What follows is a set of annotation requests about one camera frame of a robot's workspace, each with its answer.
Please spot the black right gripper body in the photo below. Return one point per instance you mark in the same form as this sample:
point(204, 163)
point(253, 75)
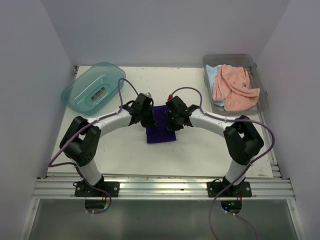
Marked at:
point(173, 124)

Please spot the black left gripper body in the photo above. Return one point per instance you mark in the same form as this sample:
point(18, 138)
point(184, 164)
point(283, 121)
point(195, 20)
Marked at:
point(147, 118)

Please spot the dark purple towel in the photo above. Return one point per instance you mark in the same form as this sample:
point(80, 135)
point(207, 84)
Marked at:
point(160, 134)

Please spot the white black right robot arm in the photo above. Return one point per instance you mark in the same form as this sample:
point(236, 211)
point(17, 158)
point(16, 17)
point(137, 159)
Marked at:
point(241, 137)

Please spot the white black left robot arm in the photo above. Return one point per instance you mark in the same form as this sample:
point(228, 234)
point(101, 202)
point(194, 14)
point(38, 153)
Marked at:
point(81, 139)

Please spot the teal plastic tub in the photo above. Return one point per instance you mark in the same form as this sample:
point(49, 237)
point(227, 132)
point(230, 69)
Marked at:
point(93, 89)

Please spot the light blue towel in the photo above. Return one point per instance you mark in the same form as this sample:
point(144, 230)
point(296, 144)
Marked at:
point(212, 73)

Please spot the pink towel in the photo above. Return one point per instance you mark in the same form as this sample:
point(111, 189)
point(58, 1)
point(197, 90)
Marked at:
point(232, 85)

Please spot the clear grey plastic bin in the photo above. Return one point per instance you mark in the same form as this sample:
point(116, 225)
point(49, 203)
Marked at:
point(235, 60)

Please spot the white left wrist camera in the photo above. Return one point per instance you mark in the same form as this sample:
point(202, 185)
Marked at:
point(149, 94)

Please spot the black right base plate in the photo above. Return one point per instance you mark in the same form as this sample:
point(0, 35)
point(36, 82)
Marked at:
point(217, 188)

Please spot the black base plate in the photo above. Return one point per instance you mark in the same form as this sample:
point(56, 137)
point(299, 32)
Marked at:
point(217, 188)
point(102, 189)

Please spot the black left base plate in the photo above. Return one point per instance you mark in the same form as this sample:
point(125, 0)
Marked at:
point(102, 189)

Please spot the aluminium mounting rail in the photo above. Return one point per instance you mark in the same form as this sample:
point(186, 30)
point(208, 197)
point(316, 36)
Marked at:
point(139, 187)

